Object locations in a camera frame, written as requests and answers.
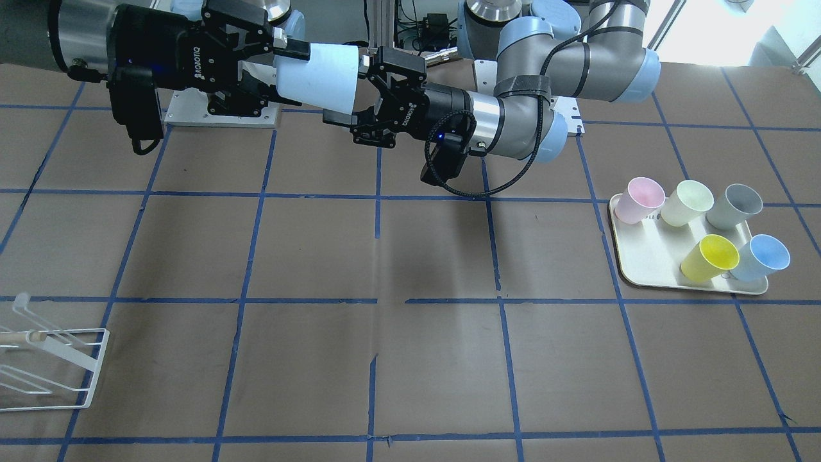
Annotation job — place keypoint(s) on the light blue plastic cup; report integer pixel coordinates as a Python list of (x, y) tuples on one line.
[(327, 80)]

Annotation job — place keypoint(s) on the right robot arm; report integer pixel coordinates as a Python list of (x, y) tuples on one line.
[(70, 36)]

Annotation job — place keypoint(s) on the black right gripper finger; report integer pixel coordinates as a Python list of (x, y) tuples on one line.
[(282, 45), (261, 92)]

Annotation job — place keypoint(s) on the yellow plastic cup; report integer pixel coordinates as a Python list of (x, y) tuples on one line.
[(712, 256)]

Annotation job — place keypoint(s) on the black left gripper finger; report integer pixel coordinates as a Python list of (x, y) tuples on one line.
[(364, 64), (354, 120)]

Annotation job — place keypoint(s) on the aluminium frame post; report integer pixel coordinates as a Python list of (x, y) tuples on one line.
[(381, 23)]

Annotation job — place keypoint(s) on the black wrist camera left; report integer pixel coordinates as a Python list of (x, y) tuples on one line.
[(447, 146)]

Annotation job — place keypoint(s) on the pink plastic cup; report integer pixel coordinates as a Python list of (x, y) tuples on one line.
[(641, 197)]

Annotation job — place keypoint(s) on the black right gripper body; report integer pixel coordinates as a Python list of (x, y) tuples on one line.
[(163, 48)]

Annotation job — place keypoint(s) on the cream plastic tray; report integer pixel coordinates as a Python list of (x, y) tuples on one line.
[(650, 253)]

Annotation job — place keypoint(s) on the grey plastic cup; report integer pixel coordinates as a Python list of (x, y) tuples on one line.
[(738, 203)]

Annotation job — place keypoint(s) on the white wire cup rack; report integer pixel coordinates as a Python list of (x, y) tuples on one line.
[(46, 367)]

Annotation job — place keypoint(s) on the blue plastic cup on tray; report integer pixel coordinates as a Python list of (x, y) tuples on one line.
[(762, 256)]

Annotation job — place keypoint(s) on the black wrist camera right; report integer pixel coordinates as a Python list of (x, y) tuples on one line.
[(135, 105)]

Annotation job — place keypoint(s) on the pale green plastic cup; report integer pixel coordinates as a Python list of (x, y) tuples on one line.
[(690, 200)]

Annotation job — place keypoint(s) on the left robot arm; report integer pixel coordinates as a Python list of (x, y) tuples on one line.
[(541, 50)]

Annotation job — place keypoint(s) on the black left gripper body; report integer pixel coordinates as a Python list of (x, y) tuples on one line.
[(441, 106)]

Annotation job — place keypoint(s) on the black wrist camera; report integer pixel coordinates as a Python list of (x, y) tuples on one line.
[(447, 146), (135, 105)]

